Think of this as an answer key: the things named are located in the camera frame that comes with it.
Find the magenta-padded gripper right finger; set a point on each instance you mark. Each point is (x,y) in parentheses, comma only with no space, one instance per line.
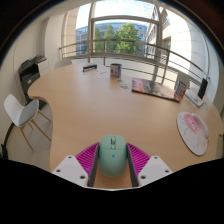
(155,168)

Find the black cylindrical speaker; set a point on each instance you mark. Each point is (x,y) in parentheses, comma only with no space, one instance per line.
(202,88)

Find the mint green computer mouse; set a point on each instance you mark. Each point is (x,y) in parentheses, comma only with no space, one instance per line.
(112,158)

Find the small dark blue box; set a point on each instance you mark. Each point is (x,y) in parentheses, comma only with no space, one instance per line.
(89,68)

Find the black office printer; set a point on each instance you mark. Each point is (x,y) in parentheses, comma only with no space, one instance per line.
(29,75)

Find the light blue white book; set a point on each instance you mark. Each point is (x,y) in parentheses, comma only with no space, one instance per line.
(194,97)

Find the small teal card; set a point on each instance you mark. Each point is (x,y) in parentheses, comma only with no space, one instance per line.
(123,86)

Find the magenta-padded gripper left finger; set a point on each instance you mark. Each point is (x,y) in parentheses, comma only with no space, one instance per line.
(68,168)

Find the round white pink mouse pad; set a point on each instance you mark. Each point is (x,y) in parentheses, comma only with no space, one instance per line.
(193,135)

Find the white chair with wooden legs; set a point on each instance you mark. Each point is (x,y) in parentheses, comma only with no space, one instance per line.
(20,111)

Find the dark red magazine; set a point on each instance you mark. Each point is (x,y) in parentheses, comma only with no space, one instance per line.
(153,89)

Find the metal balcony railing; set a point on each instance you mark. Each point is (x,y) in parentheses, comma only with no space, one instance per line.
(104,50)

